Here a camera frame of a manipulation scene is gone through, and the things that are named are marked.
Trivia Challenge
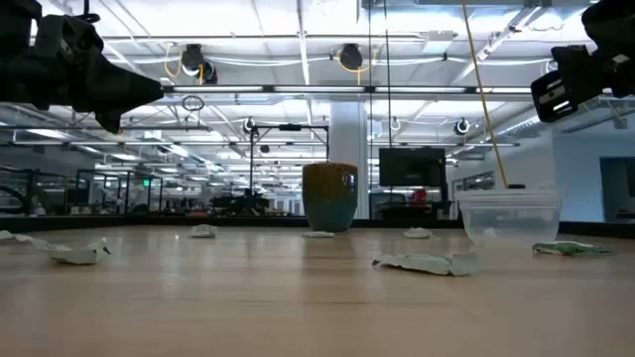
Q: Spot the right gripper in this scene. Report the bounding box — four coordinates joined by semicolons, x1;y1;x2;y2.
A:
529;43;635;124

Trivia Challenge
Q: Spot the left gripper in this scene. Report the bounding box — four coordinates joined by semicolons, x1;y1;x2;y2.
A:
0;13;166;134

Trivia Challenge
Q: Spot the green white wrapper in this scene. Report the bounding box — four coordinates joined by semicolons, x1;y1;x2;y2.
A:
532;240;614;257

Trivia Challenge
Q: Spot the long pale green wrapper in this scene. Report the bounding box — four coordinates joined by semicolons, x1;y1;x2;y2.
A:
371;252;478;278

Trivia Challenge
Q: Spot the dark blue door panel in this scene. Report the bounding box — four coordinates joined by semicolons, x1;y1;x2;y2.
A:
598;157;635;223

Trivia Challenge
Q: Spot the clear plastic bowl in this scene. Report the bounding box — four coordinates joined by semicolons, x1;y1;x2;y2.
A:
455;188;565;248

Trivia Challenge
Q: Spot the black monitor screen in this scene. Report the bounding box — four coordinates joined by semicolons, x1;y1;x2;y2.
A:
378;147;447;188

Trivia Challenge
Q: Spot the white building column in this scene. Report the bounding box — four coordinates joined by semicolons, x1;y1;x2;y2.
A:
329;101;370;219

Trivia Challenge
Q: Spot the brown and teal ceramic mug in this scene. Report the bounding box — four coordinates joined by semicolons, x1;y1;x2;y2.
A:
302;162;359;233

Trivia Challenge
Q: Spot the yellow hanging cable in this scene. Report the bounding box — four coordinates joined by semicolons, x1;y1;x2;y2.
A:
460;0;510;190

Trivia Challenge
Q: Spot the black ceiling cord reel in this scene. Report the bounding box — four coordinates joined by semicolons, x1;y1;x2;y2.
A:
336;43;366;71
179;43;219;85

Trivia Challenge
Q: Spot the black aluminium table frame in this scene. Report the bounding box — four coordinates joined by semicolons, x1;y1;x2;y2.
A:
0;216;635;238

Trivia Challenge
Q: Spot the black hanging cable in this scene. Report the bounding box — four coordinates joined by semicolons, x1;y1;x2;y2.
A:
382;0;393;150
366;0;373;219

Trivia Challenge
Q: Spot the black metal rig frame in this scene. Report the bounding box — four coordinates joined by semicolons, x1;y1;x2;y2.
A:
249;123;330;219

